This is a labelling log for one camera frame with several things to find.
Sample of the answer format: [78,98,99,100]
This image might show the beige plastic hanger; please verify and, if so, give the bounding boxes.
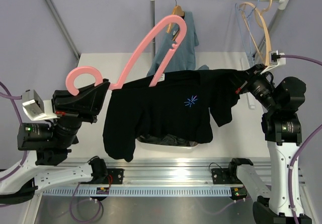
[235,0,273,66]

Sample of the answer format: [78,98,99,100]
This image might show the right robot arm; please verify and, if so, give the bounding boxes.
[227,64,312,223]

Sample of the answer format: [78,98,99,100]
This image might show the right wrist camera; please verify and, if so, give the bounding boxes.
[261,50,286,75]

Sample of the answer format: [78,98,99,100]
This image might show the light blue wire hanger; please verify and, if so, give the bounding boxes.
[234,0,259,66]

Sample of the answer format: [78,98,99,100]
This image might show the teal blue t shirt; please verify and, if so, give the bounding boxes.
[147,11,199,77]

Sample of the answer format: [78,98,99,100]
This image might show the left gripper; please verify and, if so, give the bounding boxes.
[51,79,110,149]

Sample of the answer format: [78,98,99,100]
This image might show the purple cable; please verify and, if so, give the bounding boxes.
[201,54,322,224]
[0,81,104,221]

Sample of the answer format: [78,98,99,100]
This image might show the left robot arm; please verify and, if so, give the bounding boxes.
[1,79,110,207]

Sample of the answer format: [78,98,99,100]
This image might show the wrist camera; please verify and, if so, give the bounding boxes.
[22,90,58,121]
[261,50,286,75]

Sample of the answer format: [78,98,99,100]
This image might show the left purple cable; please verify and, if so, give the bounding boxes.
[0,81,104,221]

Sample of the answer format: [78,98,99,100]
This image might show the metal clothes rack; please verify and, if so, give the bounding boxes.
[150,0,290,66]

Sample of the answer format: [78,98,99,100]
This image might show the aluminium mounting rail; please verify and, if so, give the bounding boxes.
[50,157,306,187]

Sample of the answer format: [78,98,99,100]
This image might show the wooden hanger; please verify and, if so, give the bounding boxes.
[165,0,186,33]

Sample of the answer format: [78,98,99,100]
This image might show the grey clothes in basket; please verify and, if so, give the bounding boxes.
[137,134,198,147]

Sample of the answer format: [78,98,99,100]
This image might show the pink plastic hanger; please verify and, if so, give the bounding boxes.
[65,15,187,96]

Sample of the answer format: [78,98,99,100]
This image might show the white laundry basket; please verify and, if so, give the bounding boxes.
[136,139,199,154]

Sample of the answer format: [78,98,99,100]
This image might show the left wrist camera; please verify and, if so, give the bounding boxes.
[22,90,58,121]

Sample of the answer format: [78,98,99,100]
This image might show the light blue cable duct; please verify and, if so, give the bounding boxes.
[43,186,232,197]

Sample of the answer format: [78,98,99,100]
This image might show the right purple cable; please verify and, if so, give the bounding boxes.
[201,54,322,224]

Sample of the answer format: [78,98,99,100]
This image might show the black t shirt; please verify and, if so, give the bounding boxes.
[103,69,247,162]

